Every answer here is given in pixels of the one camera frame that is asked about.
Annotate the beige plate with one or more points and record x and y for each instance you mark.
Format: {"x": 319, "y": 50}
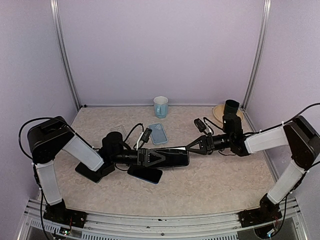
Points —
{"x": 218, "y": 112}

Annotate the right aluminium frame post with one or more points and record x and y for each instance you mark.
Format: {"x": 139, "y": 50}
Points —
{"x": 258, "y": 53}

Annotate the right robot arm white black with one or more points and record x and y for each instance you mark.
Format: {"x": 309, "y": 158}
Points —
{"x": 296, "y": 133}

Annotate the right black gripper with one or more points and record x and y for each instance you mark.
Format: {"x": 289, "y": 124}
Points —
{"x": 206, "y": 142}

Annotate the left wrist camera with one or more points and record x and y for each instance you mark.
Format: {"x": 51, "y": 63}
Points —
{"x": 143, "y": 138}

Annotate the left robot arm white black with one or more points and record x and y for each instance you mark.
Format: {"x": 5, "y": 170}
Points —
{"x": 54, "y": 135}

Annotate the light blue phone case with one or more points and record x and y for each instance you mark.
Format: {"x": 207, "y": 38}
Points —
{"x": 158, "y": 134}

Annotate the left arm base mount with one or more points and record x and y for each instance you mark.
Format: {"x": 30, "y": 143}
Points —
{"x": 58, "y": 213}

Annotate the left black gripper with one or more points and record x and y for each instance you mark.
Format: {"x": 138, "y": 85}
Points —
{"x": 143, "y": 161}

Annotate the black phone blue edge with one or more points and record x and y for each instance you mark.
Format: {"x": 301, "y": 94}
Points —
{"x": 151, "y": 175}

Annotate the left aluminium frame post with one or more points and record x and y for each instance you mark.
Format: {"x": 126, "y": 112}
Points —
{"x": 54, "y": 6}

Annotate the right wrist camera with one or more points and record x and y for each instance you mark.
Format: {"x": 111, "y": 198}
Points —
{"x": 203, "y": 127}

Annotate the black phone left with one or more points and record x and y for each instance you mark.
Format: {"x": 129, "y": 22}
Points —
{"x": 83, "y": 170}

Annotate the light blue mug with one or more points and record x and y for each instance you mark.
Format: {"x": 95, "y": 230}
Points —
{"x": 160, "y": 104}

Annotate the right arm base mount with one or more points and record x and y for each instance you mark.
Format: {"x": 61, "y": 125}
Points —
{"x": 266, "y": 212}

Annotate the clear phone case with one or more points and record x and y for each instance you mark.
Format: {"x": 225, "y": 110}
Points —
{"x": 121, "y": 129}

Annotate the aluminium frame post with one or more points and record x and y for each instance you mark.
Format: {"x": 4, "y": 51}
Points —
{"x": 54, "y": 6}
{"x": 258, "y": 53}

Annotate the dark green cup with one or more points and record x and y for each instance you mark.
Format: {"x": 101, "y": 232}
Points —
{"x": 231, "y": 107}

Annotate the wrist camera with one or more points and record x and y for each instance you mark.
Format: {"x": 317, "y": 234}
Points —
{"x": 203, "y": 127}
{"x": 143, "y": 138}

